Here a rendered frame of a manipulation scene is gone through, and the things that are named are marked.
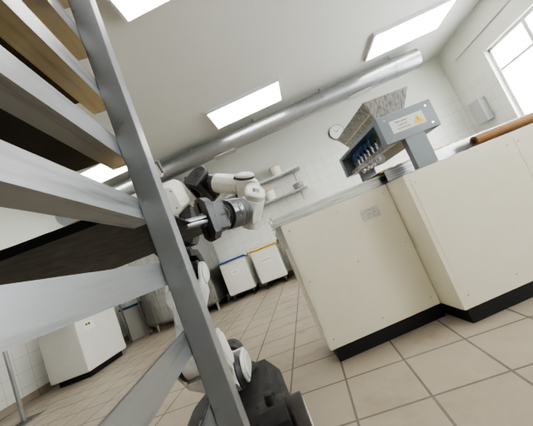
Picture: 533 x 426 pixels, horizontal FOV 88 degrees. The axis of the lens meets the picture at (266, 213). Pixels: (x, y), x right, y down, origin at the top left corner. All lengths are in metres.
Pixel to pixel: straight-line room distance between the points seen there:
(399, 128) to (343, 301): 1.01
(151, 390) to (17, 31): 0.34
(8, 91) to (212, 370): 0.34
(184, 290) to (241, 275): 4.94
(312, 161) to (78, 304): 5.80
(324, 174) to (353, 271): 4.33
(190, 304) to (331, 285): 1.35
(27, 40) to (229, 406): 0.45
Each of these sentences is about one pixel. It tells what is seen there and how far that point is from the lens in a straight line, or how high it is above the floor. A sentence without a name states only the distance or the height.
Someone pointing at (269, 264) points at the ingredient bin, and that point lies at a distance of 5.18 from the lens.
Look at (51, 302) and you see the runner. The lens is 0.21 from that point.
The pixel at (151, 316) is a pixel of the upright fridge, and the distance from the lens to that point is 5.81.
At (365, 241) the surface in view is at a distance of 1.72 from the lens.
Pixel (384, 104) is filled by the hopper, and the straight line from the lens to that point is 1.88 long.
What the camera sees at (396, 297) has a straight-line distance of 1.81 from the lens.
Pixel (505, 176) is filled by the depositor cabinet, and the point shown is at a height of 0.63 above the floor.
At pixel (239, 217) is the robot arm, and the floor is 0.87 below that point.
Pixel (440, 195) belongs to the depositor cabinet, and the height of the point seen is 0.66.
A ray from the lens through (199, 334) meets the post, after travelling 0.38.
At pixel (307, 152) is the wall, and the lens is 5.99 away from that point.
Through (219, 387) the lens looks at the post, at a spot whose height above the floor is 0.63.
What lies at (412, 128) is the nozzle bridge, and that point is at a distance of 1.76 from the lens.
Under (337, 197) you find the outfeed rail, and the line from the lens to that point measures 1.71.
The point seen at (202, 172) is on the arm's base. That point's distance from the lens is 1.30.
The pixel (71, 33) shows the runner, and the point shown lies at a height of 1.13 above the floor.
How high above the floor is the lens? 0.77
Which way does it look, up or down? 6 degrees up
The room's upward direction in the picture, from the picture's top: 22 degrees counter-clockwise
